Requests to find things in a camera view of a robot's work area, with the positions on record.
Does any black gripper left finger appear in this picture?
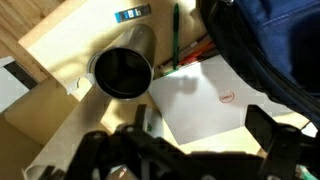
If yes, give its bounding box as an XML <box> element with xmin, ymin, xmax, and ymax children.
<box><xmin>133</xmin><ymin>103</ymin><xmax>148</xmax><ymax>130</ymax></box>

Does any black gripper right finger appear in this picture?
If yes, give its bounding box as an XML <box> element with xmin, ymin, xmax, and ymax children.
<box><xmin>244</xmin><ymin>104</ymin><xmax>302</xmax><ymax>180</ymax></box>

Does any tall stainless steel bottle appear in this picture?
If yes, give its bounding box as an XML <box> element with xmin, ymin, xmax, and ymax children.
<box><xmin>87</xmin><ymin>23</ymin><xmax>157</xmax><ymax>101</ymax></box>

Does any white mug green logo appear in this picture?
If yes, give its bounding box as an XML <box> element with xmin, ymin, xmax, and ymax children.
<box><xmin>144</xmin><ymin>108</ymin><xmax>164</xmax><ymax>138</ymax></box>

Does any white paper sheet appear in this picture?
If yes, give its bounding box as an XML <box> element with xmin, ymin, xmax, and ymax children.
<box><xmin>148</xmin><ymin>54</ymin><xmax>288</xmax><ymax>146</ymax></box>

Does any red pen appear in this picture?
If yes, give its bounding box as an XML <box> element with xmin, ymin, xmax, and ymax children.
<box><xmin>158</xmin><ymin>36</ymin><xmax>218</xmax><ymax>69</ymax></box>

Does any green pen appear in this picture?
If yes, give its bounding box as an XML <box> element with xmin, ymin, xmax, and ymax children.
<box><xmin>171</xmin><ymin>3</ymin><xmax>181</xmax><ymax>71</ymax></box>

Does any navy blue backpack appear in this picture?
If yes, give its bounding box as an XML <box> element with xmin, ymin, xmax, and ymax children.
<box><xmin>199</xmin><ymin>0</ymin><xmax>320</xmax><ymax>128</ymax></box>

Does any blue label sticker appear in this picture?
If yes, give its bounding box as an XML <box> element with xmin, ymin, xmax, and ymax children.
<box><xmin>114</xmin><ymin>3</ymin><xmax>153</xmax><ymax>24</ymax></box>

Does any light wooden desk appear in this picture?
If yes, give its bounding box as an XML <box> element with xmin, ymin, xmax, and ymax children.
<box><xmin>18</xmin><ymin>0</ymin><xmax>320</xmax><ymax>180</ymax></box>

